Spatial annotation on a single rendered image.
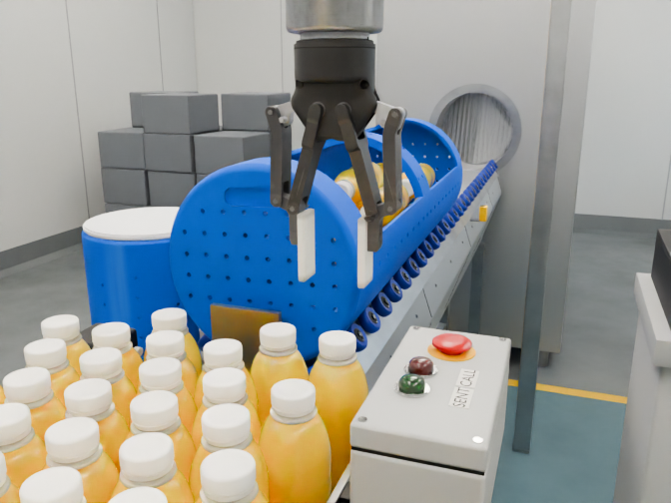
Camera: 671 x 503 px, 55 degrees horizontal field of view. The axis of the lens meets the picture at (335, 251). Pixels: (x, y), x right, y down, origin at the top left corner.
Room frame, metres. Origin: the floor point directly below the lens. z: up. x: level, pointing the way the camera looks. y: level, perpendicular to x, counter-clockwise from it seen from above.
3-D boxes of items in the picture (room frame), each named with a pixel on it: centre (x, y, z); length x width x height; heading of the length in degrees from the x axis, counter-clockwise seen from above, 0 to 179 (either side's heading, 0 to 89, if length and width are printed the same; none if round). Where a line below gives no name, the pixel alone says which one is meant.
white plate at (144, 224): (1.36, 0.40, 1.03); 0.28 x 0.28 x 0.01
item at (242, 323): (0.78, 0.11, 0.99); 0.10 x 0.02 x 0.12; 71
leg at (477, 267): (2.68, -0.62, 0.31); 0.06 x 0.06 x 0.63; 71
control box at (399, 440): (0.49, -0.09, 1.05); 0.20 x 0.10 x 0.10; 161
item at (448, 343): (0.54, -0.11, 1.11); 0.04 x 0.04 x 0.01
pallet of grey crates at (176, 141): (4.82, 1.03, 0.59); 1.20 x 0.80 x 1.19; 70
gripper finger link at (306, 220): (0.63, 0.03, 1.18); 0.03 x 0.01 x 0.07; 161
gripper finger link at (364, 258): (0.60, -0.03, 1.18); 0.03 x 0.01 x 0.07; 161
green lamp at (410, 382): (0.47, -0.06, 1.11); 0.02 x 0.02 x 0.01
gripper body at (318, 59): (0.62, 0.00, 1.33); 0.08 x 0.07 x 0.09; 71
